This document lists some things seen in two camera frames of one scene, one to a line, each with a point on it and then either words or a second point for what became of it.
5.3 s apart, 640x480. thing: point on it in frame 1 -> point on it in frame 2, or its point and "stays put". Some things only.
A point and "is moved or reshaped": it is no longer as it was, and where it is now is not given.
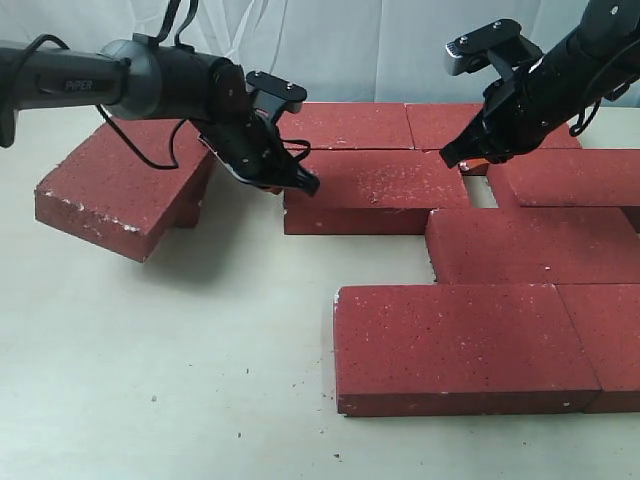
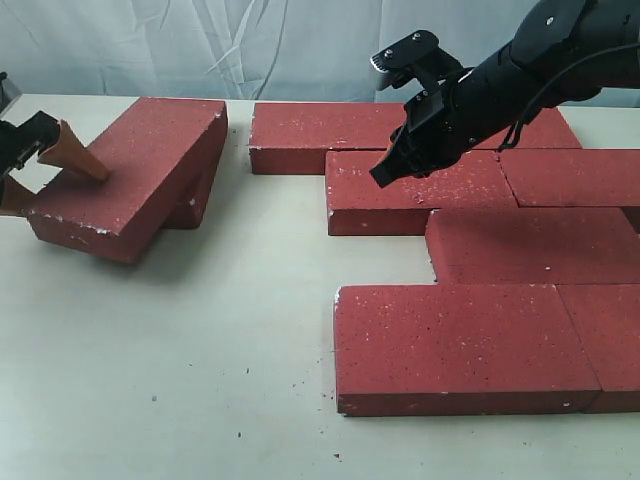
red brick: [374, 192] is moved or reshaped
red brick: [116, 188] is moved or reshaped
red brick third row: [489, 246] stays put
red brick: [607, 319] stays put
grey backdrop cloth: [342, 51] stays put
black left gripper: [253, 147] -> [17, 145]
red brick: [458, 349] stays put
